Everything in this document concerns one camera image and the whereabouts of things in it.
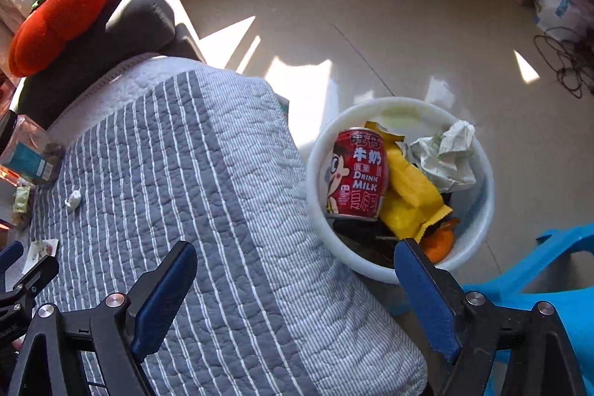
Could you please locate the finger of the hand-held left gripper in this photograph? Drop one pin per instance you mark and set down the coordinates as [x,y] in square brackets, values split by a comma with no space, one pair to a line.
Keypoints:
[10,257]
[39,273]

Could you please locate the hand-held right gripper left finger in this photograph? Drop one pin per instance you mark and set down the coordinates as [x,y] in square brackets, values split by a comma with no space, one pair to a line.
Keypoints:
[162,298]

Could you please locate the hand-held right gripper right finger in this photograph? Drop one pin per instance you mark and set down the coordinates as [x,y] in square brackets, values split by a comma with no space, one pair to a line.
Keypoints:
[422,298]

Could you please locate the white orange snack wrapper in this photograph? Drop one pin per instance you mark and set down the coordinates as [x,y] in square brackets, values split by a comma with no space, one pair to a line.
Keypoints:
[44,248]

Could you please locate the orange peel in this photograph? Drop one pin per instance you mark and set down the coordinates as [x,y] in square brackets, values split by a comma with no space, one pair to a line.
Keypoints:
[438,245]

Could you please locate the yellow snack wrapper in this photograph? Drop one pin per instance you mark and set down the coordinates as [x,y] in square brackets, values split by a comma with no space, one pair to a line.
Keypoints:
[408,196]

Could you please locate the red milk drink can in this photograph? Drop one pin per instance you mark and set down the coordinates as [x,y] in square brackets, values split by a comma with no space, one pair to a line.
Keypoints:
[357,182]

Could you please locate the pale green paper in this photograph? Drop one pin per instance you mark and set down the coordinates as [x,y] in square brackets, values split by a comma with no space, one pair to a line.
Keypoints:
[445,159]

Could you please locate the white round bin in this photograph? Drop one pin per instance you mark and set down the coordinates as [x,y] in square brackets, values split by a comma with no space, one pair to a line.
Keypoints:
[403,110]

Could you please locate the clear nut jar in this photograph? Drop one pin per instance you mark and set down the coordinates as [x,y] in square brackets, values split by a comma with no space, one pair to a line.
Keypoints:
[21,201]

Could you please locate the small crumpled white tissue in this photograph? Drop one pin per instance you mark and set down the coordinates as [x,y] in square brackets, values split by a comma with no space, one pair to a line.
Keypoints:
[73,201]

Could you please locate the blue plastic stool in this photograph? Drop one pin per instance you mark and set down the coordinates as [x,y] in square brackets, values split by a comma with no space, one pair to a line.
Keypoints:
[510,280]

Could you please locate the teal label plastic jar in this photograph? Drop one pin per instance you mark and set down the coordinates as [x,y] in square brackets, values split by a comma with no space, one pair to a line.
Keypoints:
[32,159]

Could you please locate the orange pumpkin cushion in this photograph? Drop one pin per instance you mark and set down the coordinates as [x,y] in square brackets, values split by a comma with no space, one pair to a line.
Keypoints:
[60,15]

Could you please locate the dark grey seat cushion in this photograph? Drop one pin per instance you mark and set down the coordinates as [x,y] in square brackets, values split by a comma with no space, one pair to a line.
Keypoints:
[139,15]

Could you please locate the white plastic bag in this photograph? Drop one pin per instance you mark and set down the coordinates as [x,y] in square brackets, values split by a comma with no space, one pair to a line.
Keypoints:
[557,11]

